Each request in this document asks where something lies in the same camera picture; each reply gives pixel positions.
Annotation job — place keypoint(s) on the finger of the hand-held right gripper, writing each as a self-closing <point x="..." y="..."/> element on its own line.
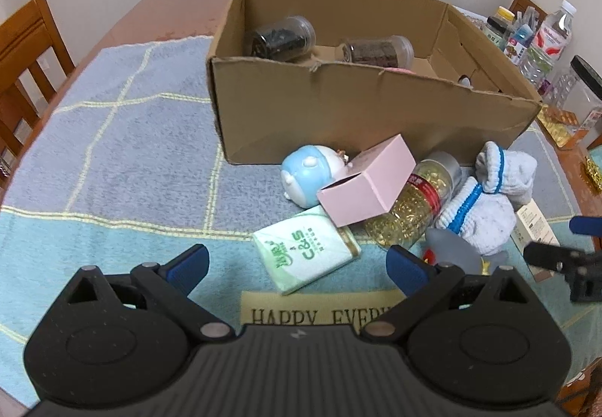
<point x="545" y="253"/>
<point x="588" y="227"/>

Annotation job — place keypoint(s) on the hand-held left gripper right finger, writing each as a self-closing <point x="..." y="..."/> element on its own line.
<point x="407" y="269"/>

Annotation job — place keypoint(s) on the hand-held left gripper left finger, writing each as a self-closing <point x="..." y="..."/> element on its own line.
<point x="190" y="264"/>

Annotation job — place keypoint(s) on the beige small carton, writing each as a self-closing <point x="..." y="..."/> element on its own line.
<point x="531" y="224"/>

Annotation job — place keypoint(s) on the yellow capsule bottle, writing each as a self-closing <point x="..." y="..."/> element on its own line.
<point x="414" y="205"/>

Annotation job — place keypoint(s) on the pink small box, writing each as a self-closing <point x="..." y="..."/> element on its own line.
<point x="371" y="182"/>

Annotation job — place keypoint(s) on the green tissue packet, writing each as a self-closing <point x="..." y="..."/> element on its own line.
<point x="301" y="252"/>

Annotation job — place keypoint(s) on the blue and white toy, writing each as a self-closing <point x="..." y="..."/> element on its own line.
<point x="303" y="172"/>

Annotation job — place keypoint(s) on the brown cardboard box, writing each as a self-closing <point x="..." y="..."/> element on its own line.
<point x="352" y="116"/>

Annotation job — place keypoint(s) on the clear jar of brown cookies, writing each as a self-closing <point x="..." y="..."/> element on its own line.
<point x="376" y="51"/>

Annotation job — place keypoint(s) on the clear jar of black pieces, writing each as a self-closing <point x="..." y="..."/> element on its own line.
<point x="277" y="41"/>

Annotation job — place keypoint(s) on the gold ornament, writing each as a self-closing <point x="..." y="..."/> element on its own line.
<point x="593" y="172"/>

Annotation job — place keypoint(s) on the large black lid jar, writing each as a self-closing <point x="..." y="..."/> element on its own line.
<point x="583" y="83"/>

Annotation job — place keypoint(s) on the blue grey checked blanket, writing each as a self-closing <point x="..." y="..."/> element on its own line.
<point x="117" y="139"/>

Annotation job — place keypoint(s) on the clear water bottle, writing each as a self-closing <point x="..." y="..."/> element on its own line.
<point x="548" y="41"/>

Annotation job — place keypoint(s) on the dark lid small jar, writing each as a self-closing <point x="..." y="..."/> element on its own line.
<point x="496" y="34"/>

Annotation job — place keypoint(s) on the yellow lid jar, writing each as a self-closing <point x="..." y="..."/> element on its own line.
<point x="506" y="13"/>

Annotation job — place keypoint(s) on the wooden chair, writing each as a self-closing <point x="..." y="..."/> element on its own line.
<point x="526" y="5"/>
<point x="28" y="45"/>

